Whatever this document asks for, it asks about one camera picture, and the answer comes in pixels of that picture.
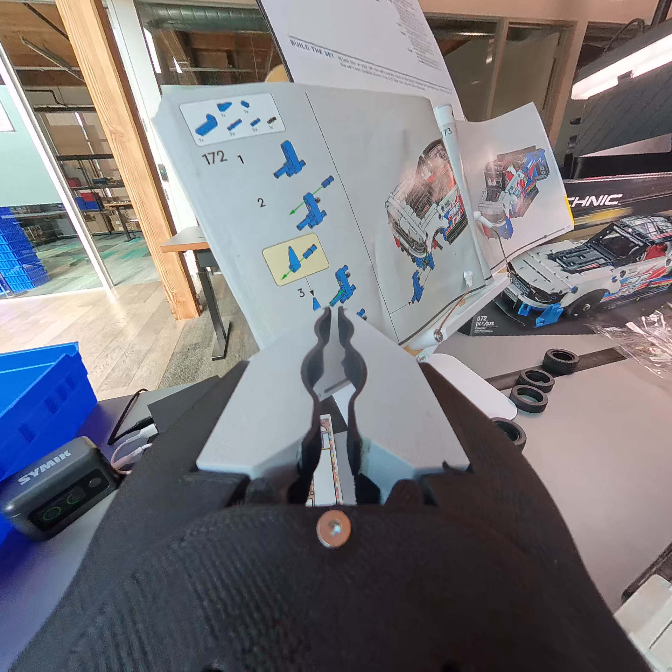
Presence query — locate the black toy tyre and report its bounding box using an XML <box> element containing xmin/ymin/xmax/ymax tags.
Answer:
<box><xmin>517</xmin><ymin>369</ymin><xmax>555</xmax><ymax>395</ymax></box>
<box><xmin>510</xmin><ymin>385</ymin><xmax>549</xmax><ymax>414</ymax></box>
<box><xmin>491</xmin><ymin>417</ymin><xmax>527</xmax><ymax>451</ymax></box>
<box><xmin>542</xmin><ymin>348</ymin><xmax>580</xmax><ymax>376</ymax></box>

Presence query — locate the white book stand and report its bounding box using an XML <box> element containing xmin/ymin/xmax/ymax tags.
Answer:
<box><xmin>399</xmin><ymin>207</ymin><xmax>519</xmax><ymax>422</ymax></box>

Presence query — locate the blue plastic crate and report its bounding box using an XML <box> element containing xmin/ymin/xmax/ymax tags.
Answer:
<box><xmin>0</xmin><ymin>342</ymin><xmax>99</xmax><ymax>547</ymax></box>

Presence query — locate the black cable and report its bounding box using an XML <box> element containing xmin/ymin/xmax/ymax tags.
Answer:
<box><xmin>107</xmin><ymin>387</ymin><xmax>154</xmax><ymax>446</ymax></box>

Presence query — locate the crumpled clear plastic bag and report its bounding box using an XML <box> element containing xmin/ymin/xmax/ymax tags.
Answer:
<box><xmin>584</xmin><ymin>302</ymin><xmax>672</xmax><ymax>380</ymax></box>

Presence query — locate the printed white paper sheet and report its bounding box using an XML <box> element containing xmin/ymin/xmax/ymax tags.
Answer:
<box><xmin>256</xmin><ymin>0</ymin><xmax>466</xmax><ymax>123</ymax></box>

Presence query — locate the black box device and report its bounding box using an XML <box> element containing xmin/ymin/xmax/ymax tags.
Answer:
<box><xmin>147</xmin><ymin>374</ymin><xmax>249</xmax><ymax>432</ymax></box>

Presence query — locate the white cable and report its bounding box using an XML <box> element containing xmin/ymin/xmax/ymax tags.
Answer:
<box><xmin>110</xmin><ymin>425</ymin><xmax>158</xmax><ymax>476</ymax></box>

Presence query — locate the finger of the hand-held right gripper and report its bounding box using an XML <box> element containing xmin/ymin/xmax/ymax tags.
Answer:
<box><xmin>613</xmin><ymin>574</ymin><xmax>672</xmax><ymax>654</ymax></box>

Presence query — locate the grey recorder device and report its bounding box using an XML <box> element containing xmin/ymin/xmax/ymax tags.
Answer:
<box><xmin>0</xmin><ymin>436</ymin><xmax>120</xmax><ymax>543</ymax></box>

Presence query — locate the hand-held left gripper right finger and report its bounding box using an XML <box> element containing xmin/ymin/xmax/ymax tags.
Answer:
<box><xmin>337</xmin><ymin>307</ymin><xmax>471</xmax><ymax>506</ymax></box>

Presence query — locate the stack of blue crates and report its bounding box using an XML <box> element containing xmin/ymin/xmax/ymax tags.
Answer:
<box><xmin>0</xmin><ymin>206</ymin><xmax>51</xmax><ymax>298</ymax></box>

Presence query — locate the brick set instruction booklet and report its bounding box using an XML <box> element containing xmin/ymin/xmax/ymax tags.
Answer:
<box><xmin>152</xmin><ymin>83</ymin><xmax>574</xmax><ymax>348</ymax></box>

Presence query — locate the black lamp panel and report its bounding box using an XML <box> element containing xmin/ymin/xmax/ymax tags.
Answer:
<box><xmin>556</xmin><ymin>16</ymin><xmax>672</xmax><ymax>180</ymax></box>

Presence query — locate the black toy set box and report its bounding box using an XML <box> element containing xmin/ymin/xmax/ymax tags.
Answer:
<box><xmin>469</xmin><ymin>176</ymin><xmax>672</xmax><ymax>338</ymax></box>

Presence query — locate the wooden post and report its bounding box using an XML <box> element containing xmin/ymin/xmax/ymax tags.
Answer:
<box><xmin>55</xmin><ymin>0</ymin><xmax>201</xmax><ymax>321</ymax></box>

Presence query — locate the dark standing desk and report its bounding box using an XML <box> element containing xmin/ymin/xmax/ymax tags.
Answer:
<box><xmin>160</xmin><ymin>227</ymin><xmax>233</xmax><ymax>361</ymax></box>

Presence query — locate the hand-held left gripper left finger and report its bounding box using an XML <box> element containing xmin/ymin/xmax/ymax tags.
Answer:
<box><xmin>196</xmin><ymin>307</ymin><xmax>333</xmax><ymax>506</ymax></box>

